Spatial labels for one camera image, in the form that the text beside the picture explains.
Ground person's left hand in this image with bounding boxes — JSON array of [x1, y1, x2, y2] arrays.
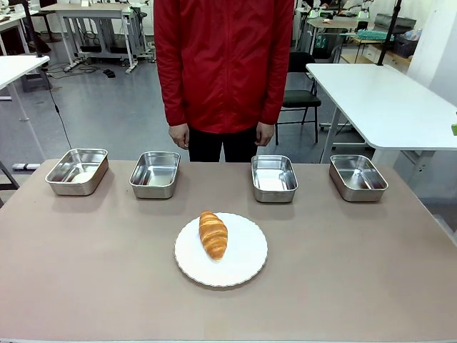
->
[[255, 121, 276, 148]]

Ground person's right hand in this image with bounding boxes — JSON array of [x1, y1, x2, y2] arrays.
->
[[168, 124, 190, 150]]

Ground person's right forearm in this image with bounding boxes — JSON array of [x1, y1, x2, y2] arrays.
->
[[159, 67, 189, 128]]

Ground person's left forearm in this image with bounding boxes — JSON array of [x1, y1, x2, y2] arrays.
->
[[258, 67, 292, 126]]

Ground rectangular stainless steel container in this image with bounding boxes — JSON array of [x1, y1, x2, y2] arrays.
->
[[328, 154, 389, 203], [44, 148, 109, 197], [251, 154, 299, 204], [129, 151, 181, 199]]

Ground black trousers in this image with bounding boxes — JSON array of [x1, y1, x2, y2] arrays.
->
[[188, 125, 258, 164]]

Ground black folding chair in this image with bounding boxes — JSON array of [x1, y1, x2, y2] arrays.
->
[[274, 51, 322, 146]]

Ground person in red jacket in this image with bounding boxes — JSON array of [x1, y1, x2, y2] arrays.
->
[[153, 0, 296, 135]]

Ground golden brown croissant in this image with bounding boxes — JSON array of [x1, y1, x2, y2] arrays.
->
[[199, 210, 229, 261]]

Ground large white table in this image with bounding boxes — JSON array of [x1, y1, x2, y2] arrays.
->
[[306, 63, 457, 196]]

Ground wooden top desk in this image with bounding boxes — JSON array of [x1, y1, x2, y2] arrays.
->
[[306, 17, 360, 54]]

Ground white scalloped plate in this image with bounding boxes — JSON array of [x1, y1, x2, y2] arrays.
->
[[174, 212, 268, 288]]

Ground teal plastic basket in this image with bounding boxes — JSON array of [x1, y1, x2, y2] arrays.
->
[[356, 29, 393, 41]]

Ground grey metal workbench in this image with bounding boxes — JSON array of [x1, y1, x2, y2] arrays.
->
[[39, 2, 155, 74]]

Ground black stand pole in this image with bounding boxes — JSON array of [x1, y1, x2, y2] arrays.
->
[[377, 0, 403, 67], [21, 0, 51, 58]]

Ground black plastic crate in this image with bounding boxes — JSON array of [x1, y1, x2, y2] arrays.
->
[[394, 34, 417, 58]]

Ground thin black cable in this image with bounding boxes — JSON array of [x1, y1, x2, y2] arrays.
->
[[41, 66, 74, 149]]

